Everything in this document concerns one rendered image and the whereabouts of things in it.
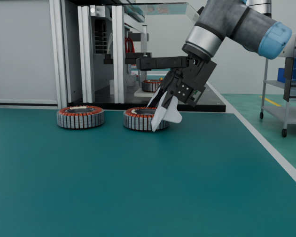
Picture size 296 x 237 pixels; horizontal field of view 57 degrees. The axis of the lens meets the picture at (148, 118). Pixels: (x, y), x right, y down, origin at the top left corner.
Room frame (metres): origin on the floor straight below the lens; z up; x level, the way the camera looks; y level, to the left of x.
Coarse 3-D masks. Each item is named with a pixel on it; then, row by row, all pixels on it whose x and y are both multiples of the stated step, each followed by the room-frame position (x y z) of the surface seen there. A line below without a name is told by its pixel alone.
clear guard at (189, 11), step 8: (128, 8) 0.95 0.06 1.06; (136, 8) 0.95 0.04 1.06; (144, 8) 0.95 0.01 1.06; (152, 8) 0.95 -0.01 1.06; (160, 8) 0.95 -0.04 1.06; (168, 8) 0.95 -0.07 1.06; (176, 8) 0.95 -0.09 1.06; (184, 8) 0.95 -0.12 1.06; (192, 8) 0.86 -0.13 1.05; (192, 16) 0.98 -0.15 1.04
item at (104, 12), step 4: (96, 8) 0.89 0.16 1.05; (100, 8) 0.89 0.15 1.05; (104, 8) 0.89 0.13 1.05; (108, 8) 0.93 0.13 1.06; (100, 12) 0.89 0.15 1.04; (104, 12) 0.89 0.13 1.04; (108, 12) 0.93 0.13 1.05; (92, 16) 0.89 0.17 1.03; (96, 16) 0.89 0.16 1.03; (100, 16) 0.89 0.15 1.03; (104, 16) 0.89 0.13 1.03; (108, 16) 0.93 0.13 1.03
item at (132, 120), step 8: (128, 112) 0.61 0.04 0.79; (136, 112) 0.65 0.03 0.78; (144, 112) 0.67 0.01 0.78; (152, 112) 0.66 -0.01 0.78; (128, 120) 0.60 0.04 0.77; (136, 120) 0.58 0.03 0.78; (144, 120) 0.58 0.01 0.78; (136, 128) 0.58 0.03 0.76; (144, 128) 0.58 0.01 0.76; (160, 128) 0.59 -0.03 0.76
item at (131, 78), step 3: (126, 75) 1.24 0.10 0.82; (129, 75) 1.23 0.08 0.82; (132, 75) 1.23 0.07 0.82; (135, 75) 1.29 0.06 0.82; (126, 78) 1.24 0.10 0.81; (129, 78) 1.23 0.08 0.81; (132, 78) 1.23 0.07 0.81; (135, 78) 1.29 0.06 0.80; (129, 81) 1.23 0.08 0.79; (132, 81) 1.23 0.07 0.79; (135, 81) 1.29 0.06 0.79; (129, 84) 1.23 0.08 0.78; (132, 84) 1.23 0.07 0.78; (135, 84) 1.29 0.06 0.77
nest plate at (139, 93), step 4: (140, 88) 1.08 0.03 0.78; (136, 92) 0.97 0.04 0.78; (140, 92) 0.97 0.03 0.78; (144, 92) 0.97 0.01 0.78; (148, 92) 0.97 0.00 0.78; (152, 92) 0.97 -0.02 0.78; (136, 96) 0.95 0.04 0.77; (140, 96) 0.95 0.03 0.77; (144, 96) 0.94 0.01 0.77; (148, 96) 0.94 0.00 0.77; (152, 96) 0.94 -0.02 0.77
